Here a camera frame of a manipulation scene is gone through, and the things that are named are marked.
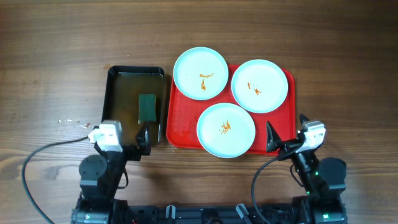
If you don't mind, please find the black water tray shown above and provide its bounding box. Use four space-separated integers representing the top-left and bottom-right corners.
101 65 164 146

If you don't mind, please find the red plastic tray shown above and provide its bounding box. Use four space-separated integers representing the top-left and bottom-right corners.
166 69 297 156

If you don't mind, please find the left black cable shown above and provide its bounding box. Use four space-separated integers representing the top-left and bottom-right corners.
21 136 94 224

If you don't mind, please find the green sponge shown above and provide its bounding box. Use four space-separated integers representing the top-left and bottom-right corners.
138 93 157 123

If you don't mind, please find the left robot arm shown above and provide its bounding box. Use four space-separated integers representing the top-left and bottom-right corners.
71 120 151 224

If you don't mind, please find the white plate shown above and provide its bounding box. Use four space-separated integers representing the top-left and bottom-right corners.
197 103 256 159
231 59 289 114
173 47 229 101

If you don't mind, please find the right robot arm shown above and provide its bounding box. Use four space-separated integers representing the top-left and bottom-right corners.
266 114 347 223

